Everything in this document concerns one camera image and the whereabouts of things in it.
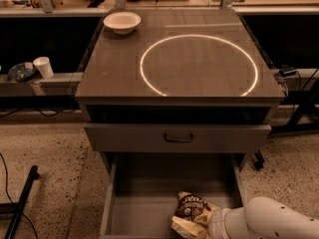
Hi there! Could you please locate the brown chip bag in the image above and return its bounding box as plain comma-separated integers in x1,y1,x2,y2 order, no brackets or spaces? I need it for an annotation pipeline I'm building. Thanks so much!
171,191,218,239

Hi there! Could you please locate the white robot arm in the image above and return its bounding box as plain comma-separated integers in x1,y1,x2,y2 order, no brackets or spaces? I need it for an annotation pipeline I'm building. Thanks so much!
208,197,319,239

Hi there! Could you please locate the grey drawer cabinet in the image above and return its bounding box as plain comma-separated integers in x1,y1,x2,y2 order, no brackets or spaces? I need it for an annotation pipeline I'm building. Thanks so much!
75,7,286,171

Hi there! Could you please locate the top grey drawer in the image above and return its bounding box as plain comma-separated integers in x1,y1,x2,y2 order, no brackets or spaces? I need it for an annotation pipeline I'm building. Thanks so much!
85,123,271,153

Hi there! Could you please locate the open middle grey drawer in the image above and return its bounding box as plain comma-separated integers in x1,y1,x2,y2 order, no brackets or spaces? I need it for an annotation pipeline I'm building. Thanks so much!
100,153,244,239

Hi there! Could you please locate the white bowl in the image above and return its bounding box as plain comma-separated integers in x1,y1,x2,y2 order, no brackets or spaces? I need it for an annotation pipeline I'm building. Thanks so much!
103,12,142,35

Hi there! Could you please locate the black caster wheel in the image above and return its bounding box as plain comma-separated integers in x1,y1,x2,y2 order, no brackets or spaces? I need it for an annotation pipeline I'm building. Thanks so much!
254,151,265,170

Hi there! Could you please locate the white paper cup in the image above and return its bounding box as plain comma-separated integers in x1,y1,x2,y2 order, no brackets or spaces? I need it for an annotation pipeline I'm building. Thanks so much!
33,57,54,79

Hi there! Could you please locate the black power adapter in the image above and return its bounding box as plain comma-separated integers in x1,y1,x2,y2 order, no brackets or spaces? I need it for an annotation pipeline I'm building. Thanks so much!
279,66,297,78

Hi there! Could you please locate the black stand leg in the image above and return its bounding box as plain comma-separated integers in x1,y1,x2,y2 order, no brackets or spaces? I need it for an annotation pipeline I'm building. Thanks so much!
0,165,40,239

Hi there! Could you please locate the black drawer handle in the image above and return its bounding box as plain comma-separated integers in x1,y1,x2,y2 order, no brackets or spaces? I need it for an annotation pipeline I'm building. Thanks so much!
163,133,193,143

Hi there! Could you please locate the black frame leg right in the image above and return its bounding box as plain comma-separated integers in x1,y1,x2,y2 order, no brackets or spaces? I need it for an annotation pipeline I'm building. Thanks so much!
271,80,319,134

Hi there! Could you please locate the black floor cable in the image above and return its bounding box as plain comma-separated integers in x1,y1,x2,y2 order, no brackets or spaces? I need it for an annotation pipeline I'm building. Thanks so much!
0,152,40,239

